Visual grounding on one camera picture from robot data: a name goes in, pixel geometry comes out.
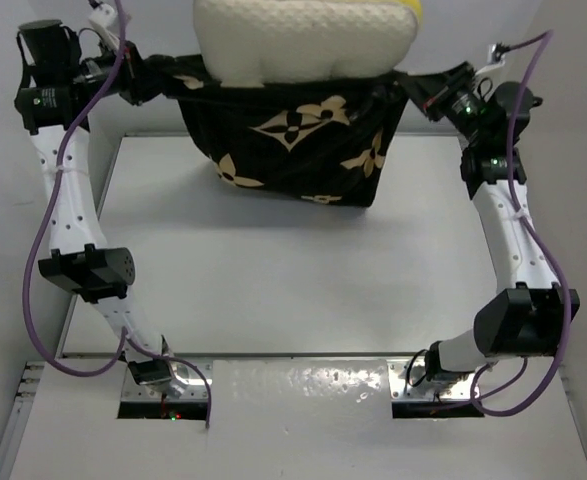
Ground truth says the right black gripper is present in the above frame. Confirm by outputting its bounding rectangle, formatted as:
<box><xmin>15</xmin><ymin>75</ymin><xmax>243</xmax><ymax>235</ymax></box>
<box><xmin>399</xmin><ymin>60</ymin><xmax>490</xmax><ymax>146</ymax></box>

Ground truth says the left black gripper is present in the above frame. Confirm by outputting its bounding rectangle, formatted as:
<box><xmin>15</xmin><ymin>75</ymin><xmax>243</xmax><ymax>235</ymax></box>
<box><xmin>65</xmin><ymin>36</ymin><xmax>169</xmax><ymax>107</ymax></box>

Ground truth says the black pillowcase with beige flowers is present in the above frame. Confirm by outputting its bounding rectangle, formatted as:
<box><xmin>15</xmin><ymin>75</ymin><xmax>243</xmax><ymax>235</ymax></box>
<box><xmin>145</xmin><ymin>55</ymin><xmax>409</xmax><ymax>208</ymax></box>

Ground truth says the white pillow with yellow edge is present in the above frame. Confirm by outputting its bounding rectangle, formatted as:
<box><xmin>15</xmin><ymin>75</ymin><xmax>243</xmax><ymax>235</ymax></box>
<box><xmin>193</xmin><ymin>1</ymin><xmax>423</xmax><ymax>87</ymax></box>

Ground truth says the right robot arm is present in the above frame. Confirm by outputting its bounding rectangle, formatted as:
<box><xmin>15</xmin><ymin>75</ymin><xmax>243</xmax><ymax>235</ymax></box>
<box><xmin>402</xmin><ymin>63</ymin><xmax>580</xmax><ymax>384</ymax></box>

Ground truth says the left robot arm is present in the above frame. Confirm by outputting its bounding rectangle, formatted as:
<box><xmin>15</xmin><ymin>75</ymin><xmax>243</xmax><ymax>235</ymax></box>
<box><xmin>14</xmin><ymin>19</ymin><xmax>178</xmax><ymax>392</ymax></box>

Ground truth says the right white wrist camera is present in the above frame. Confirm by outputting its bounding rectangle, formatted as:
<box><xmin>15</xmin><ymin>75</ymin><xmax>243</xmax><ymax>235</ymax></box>
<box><xmin>475</xmin><ymin>43</ymin><xmax>508</xmax><ymax>79</ymax></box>

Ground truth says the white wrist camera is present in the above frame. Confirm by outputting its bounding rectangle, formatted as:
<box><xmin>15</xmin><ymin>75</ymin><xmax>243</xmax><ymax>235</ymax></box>
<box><xmin>88</xmin><ymin>1</ymin><xmax>131</xmax><ymax>50</ymax></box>
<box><xmin>475</xmin><ymin>43</ymin><xmax>508</xmax><ymax>79</ymax></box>

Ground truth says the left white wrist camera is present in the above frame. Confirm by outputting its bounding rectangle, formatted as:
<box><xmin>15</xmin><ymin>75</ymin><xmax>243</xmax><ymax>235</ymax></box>
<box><xmin>88</xmin><ymin>1</ymin><xmax>131</xmax><ymax>50</ymax></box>

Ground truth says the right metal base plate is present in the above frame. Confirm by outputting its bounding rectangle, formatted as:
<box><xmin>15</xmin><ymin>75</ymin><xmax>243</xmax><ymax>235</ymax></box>
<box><xmin>387</xmin><ymin>357</ymin><xmax>475</xmax><ymax>404</ymax></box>

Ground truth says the metal base plate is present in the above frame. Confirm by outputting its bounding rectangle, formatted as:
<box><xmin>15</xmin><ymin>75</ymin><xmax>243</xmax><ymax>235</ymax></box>
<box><xmin>120</xmin><ymin>361</ymin><xmax>213</xmax><ymax>404</ymax></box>
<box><xmin>387</xmin><ymin>357</ymin><xmax>475</xmax><ymax>404</ymax></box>

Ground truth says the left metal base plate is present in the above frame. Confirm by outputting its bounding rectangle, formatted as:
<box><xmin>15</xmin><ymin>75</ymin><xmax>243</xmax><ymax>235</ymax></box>
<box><xmin>120</xmin><ymin>361</ymin><xmax>213</xmax><ymax>404</ymax></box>

